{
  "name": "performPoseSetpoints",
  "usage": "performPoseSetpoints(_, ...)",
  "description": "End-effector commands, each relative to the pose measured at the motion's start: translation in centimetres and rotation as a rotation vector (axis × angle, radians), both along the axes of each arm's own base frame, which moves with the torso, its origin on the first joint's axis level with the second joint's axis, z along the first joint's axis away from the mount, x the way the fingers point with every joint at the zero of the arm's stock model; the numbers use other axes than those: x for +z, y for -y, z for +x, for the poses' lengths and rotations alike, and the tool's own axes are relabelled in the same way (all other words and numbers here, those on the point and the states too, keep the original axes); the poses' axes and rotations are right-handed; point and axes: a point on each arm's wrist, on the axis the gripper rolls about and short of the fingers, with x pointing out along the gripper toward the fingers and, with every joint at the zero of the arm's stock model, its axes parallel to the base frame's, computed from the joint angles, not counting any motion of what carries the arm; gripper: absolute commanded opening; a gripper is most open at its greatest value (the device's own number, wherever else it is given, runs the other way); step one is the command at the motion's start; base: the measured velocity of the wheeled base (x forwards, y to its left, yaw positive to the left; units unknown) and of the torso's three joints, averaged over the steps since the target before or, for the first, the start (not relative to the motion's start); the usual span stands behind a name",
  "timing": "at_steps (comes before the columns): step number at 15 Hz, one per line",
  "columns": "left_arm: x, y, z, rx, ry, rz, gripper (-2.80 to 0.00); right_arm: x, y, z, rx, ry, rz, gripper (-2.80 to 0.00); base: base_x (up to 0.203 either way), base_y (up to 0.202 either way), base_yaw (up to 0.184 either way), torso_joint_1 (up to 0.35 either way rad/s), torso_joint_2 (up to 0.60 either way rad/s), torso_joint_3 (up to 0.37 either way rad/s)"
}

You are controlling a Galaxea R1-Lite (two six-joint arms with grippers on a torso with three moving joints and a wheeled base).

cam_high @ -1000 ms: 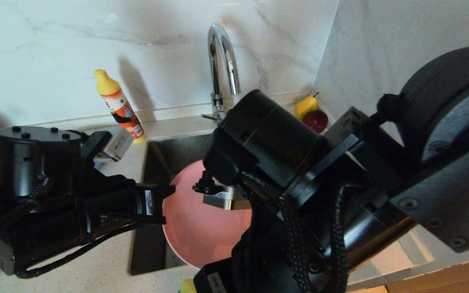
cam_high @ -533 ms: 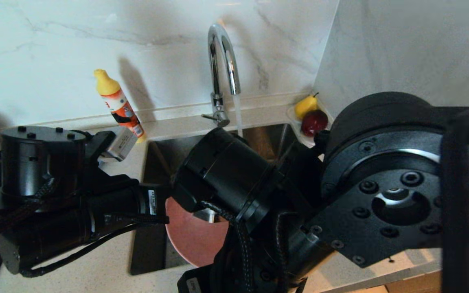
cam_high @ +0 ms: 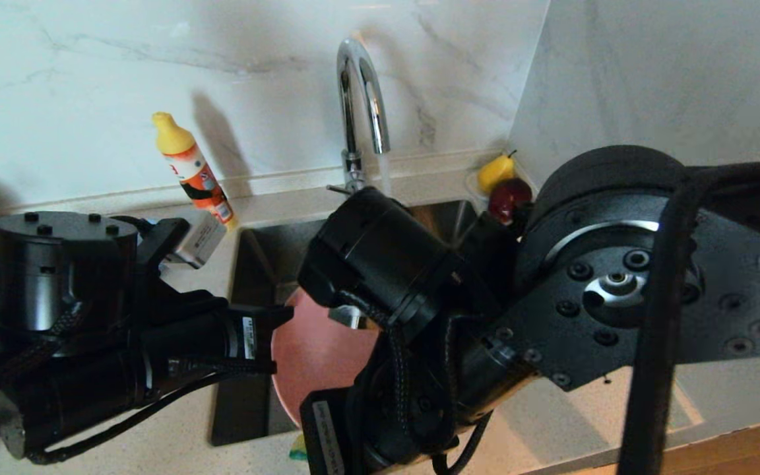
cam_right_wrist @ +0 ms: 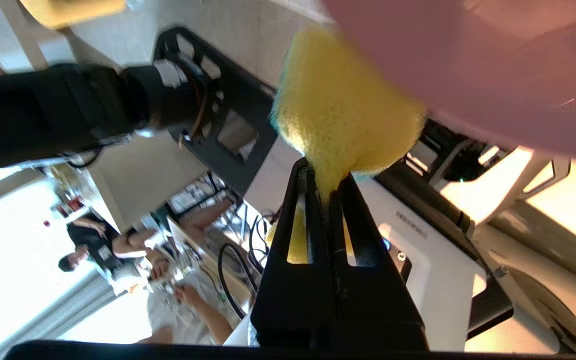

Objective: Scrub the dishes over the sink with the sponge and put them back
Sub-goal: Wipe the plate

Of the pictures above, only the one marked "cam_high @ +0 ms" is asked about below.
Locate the pink plate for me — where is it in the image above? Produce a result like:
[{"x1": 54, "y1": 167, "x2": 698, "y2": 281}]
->
[{"x1": 270, "y1": 287, "x2": 382, "y2": 431}]

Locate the orange yellow detergent bottle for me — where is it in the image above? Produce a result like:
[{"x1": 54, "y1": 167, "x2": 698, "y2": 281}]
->
[{"x1": 152, "y1": 112, "x2": 238, "y2": 230}]

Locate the chrome curved faucet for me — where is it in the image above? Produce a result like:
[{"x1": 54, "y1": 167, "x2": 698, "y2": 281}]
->
[{"x1": 327, "y1": 38, "x2": 392, "y2": 197}]

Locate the stainless steel sink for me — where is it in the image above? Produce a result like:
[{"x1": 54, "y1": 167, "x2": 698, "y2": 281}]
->
[{"x1": 210, "y1": 200, "x2": 486, "y2": 447}]

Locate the dark red apple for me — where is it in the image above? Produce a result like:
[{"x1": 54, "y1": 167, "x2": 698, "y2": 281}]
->
[{"x1": 489, "y1": 177, "x2": 534, "y2": 225}]

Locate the yellow pear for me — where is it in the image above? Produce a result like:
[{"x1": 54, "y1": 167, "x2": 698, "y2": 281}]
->
[{"x1": 477, "y1": 150, "x2": 518, "y2": 194}]

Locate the brown wooden cabinet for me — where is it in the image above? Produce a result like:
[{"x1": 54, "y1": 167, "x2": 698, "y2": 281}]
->
[{"x1": 657, "y1": 412, "x2": 760, "y2": 475}]

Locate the black braided cable sleeve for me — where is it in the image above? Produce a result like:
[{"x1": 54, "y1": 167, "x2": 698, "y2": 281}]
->
[
  {"x1": 0, "y1": 302, "x2": 85, "y2": 403},
  {"x1": 344, "y1": 300, "x2": 460, "y2": 457}
]

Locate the thin black braided cable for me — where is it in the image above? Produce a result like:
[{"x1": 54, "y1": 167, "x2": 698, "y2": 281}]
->
[{"x1": 431, "y1": 410, "x2": 494, "y2": 475}]

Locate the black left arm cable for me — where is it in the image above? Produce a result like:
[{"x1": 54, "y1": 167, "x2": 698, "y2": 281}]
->
[{"x1": 24, "y1": 371, "x2": 249, "y2": 466}]

